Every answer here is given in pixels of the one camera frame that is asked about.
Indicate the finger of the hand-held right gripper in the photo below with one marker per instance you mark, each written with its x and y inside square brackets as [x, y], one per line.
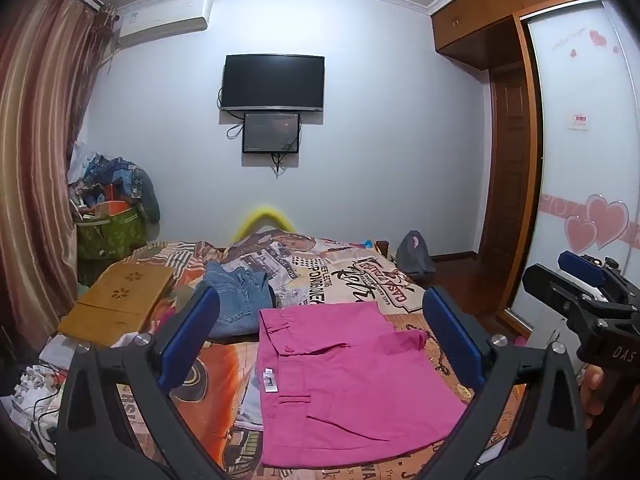
[580, 264]
[560, 290]

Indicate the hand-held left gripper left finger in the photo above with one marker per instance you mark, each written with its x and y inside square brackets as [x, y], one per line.
[190, 340]

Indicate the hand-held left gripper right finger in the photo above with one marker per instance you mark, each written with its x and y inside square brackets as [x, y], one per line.
[452, 340]

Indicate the pink pants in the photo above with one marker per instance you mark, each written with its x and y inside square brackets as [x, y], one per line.
[350, 385]

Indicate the person's right hand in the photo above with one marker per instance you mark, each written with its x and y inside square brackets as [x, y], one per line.
[597, 390]

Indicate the light blue jeans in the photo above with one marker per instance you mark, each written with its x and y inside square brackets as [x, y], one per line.
[235, 300]

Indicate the white heart-print sliding door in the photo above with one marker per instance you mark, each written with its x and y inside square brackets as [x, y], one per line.
[575, 185]

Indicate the wooden lap desk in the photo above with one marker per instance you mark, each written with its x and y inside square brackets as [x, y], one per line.
[115, 300]

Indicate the grey backpack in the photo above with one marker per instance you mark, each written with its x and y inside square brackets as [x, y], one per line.
[414, 257]

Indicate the wooden door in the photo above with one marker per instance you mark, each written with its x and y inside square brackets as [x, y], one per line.
[510, 185]

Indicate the green storage bag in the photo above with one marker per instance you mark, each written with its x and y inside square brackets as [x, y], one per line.
[112, 235]

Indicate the red white door label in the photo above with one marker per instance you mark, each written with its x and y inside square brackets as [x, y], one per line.
[580, 121]

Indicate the printed blanket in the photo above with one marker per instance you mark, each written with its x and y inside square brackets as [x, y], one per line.
[325, 270]

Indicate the yellow foam tube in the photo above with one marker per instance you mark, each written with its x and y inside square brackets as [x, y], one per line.
[265, 215]

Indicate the orange box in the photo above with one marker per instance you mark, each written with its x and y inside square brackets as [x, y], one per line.
[112, 207]

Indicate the white crumpled clothes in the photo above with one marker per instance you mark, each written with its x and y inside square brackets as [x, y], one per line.
[30, 385]

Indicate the pile of assorted clothes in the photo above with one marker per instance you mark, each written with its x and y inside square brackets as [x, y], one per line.
[105, 175]

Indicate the small black monitor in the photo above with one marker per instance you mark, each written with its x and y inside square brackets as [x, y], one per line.
[271, 132]

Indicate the striped pink curtain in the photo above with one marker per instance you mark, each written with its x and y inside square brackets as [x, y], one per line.
[40, 160]

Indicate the wooden overhead cabinet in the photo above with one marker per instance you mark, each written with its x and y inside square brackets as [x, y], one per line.
[480, 15]

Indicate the white air conditioner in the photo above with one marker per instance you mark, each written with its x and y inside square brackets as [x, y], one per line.
[165, 20]

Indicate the wooden bed post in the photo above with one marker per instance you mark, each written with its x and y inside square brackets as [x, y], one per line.
[383, 247]

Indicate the wall-mounted black television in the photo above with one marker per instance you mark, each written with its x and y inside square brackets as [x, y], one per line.
[272, 82]

